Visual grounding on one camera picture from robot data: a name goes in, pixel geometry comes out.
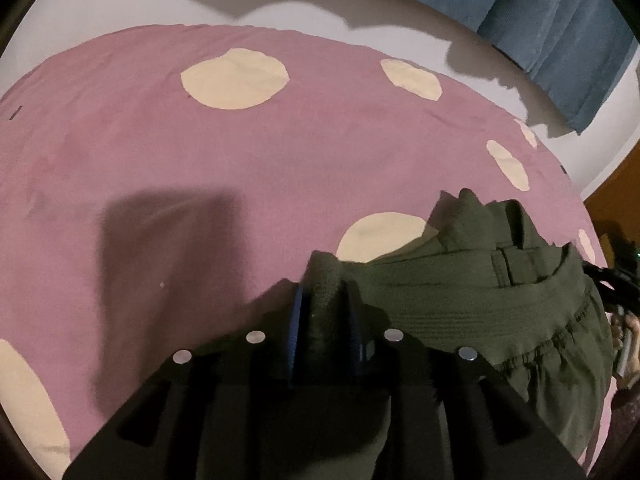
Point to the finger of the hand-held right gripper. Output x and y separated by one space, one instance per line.
607 277

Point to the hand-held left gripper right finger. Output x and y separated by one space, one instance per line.
359 340

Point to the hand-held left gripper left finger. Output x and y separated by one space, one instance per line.
298 340

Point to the olive green zip jacket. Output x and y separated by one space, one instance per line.
475 300

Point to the person's right hand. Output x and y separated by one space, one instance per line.
631 340

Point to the wooden door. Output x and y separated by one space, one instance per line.
612 195

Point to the pink bedsheet with cream dots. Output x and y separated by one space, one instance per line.
200 160

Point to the blue curtain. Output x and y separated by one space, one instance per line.
550 15

